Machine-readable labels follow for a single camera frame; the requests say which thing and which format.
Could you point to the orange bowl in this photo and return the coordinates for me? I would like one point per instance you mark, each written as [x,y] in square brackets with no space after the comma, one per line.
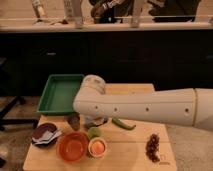
[72,147]

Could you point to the green chili pepper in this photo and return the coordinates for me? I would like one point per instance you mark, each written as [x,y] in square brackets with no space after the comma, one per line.
[122,125]

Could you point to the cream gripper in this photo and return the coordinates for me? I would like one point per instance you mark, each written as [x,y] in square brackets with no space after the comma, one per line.
[89,121]

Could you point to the dark maroon plate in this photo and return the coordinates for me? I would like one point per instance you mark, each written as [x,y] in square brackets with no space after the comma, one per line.
[40,131]

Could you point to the green plastic tray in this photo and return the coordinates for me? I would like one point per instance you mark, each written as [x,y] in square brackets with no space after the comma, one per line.
[59,93]

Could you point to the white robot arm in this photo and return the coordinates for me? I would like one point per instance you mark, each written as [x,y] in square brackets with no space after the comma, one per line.
[185,107]

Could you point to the dark grape bunch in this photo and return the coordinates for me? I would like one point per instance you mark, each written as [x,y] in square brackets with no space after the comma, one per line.
[152,147]

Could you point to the small cup with orange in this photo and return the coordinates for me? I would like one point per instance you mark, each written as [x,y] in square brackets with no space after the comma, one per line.
[97,147]

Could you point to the grey cloth on plate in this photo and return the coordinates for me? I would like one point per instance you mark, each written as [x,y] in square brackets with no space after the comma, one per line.
[47,137]

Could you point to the blue-grey sponge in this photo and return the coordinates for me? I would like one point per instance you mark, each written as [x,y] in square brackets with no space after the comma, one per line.
[101,120]

